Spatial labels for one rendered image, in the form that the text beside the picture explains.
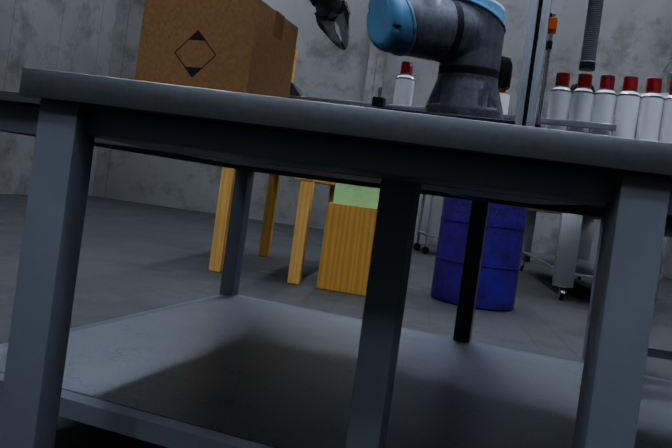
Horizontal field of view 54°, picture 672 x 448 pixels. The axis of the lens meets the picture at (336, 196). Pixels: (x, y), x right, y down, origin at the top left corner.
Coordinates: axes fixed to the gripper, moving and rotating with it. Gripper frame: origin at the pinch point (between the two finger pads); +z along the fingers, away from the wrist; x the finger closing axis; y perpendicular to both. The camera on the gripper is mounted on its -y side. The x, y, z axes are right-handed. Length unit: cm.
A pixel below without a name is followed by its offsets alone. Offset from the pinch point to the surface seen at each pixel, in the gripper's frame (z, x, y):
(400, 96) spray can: 18.1, -9.8, 3.1
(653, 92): 39, -67, 2
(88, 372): 59, 72, -45
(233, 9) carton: -9.0, 14.0, -32.7
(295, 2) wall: -334, 266, 955
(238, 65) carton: 3.5, 16.6, -34.1
